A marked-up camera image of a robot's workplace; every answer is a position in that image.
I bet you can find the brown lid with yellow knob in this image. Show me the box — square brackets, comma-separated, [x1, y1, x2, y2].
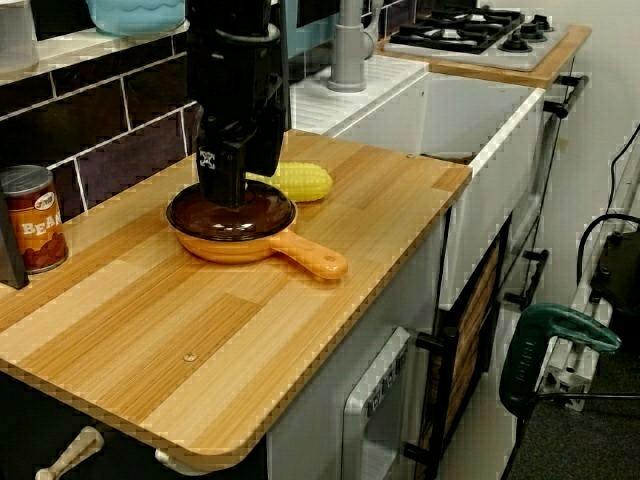
[165, 180, 298, 242]

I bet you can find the aluminium frame rail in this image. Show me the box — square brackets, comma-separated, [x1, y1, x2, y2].
[536, 279, 615, 413]

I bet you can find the white round drawer knob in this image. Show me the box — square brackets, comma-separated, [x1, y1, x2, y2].
[154, 447, 202, 477]

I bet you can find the grey toy stove hob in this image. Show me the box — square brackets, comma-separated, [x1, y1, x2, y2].
[381, 5, 572, 72]

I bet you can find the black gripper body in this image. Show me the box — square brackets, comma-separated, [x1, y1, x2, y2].
[186, 27, 291, 152]

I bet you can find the orange toy frying pan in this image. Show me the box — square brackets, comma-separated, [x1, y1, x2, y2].
[166, 182, 350, 281]

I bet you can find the dark grey shelf panel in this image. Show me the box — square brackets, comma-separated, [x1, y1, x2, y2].
[277, 0, 293, 132]

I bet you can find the black shelf post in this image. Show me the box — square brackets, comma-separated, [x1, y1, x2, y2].
[0, 178, 30, 291]

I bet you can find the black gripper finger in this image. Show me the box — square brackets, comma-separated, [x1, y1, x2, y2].
[246, 131, 287, 179]
[196, 141, 252, 209]

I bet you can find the white toy sink unit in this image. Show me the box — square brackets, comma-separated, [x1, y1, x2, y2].
[289, 53, 547, 307]

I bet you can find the light blue plastic bowl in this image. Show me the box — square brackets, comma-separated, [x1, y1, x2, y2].
[85, 0, 190, 37]

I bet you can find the grey toy faucet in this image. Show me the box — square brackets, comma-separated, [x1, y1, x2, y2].
[326, 0, 387, 94]

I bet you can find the teal plastic bin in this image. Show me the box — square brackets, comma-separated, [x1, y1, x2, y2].
[289, 0, 342, 60]

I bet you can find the wooden crate front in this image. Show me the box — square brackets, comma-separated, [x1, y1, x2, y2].
[439, 243, 502, 437]

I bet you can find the yellow toy corn cob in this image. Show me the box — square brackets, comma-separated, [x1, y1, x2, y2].
[244, 160, 334, 204]

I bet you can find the toy beans can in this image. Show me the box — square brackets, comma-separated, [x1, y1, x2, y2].
[0, 164, 70, 275]

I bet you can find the grey toy dishwasher door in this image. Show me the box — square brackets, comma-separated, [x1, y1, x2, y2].
[341, 326, 415, 480]

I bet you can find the black stove grate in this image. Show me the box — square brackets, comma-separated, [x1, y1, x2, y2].
[389, 5, 527, 56]

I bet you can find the black oven door handle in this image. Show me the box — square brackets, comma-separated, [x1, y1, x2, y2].
[543, 73, 591, 120]

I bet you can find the thick black looped cable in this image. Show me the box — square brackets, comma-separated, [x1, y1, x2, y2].
[575, 213, 640, 292]

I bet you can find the black cabinet handle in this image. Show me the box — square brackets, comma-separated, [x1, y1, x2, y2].
[503, 247, 551, 308]

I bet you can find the cream wooden drawer handle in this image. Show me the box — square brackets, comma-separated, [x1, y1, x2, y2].
[34, 425, 106, 480]

